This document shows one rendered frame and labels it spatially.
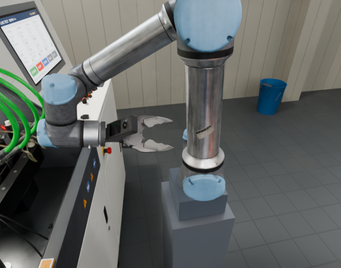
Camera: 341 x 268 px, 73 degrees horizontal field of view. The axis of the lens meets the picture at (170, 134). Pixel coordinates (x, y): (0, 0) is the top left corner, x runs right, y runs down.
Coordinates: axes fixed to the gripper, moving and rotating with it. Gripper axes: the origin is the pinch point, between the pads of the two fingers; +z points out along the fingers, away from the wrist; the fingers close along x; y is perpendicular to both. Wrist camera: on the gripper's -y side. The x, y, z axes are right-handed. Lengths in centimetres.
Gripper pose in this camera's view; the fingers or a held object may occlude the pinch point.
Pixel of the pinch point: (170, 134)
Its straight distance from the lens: 69.1
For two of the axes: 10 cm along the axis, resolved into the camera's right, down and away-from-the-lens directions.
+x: 0.3, 9.8, -1.7
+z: 9.6, 0.2, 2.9
